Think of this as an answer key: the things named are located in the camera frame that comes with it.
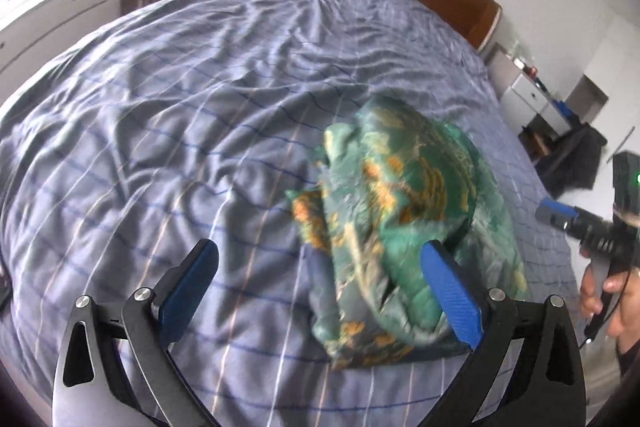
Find green cloud print jacket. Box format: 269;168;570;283
285;94;531;370

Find white drawer cabinet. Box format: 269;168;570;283
501;72;557;128

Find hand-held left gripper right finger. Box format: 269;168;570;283
421;241;587;427

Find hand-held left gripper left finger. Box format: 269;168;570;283
52;238;220;427

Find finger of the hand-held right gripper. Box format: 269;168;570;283
535;199;577;229

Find white window bench drawers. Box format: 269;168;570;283
0;0;112;80

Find black chair with cloth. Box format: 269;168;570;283
537;124;609;198

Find bed with blue striped sheet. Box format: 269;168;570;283
0;0;586;427

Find person's right hand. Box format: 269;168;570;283
579;252;640;354

